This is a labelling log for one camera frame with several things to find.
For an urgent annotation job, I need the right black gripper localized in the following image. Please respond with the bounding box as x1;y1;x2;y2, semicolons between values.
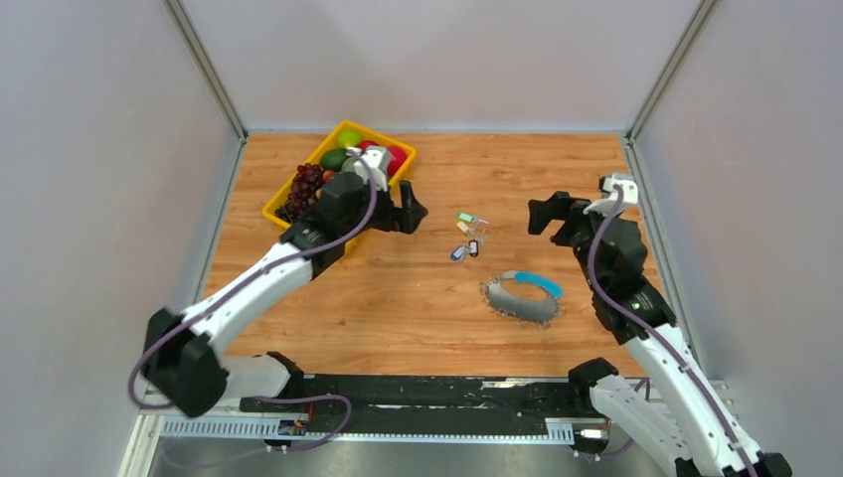
526;191;620;292

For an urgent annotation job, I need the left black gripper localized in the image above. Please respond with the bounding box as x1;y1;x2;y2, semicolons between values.
341;176;428;241

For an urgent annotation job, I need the blue tag key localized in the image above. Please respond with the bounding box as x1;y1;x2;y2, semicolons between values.
449;244;469;262

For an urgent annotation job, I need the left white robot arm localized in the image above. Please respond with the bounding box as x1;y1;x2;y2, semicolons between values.
130;172;428;417

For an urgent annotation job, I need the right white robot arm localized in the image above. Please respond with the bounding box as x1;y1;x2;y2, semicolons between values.
528;192;793;476

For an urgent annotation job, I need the green tag key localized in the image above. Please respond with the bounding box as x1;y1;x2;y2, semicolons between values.
456;211;487;225

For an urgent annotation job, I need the pink red fruit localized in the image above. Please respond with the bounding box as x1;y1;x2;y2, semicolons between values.
387;145;408;178

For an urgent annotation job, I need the red apple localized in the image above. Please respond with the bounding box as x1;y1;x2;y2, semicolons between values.
357;140;379;150

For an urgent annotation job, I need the dark green lime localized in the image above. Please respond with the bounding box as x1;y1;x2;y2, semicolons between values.
319;148;349;172

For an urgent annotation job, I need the yellow plastic tray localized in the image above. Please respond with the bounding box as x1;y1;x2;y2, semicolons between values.
261;120;417;232

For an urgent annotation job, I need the light green apple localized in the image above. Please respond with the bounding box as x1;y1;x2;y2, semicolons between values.
335;128;364;149

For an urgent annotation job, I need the dark purple grape bunch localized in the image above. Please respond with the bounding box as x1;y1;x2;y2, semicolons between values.
274;163;325;224

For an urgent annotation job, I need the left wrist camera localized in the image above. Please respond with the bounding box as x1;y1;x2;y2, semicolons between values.
341;146;393;191

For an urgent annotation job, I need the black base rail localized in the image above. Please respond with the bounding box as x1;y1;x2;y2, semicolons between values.
157;374;660;445

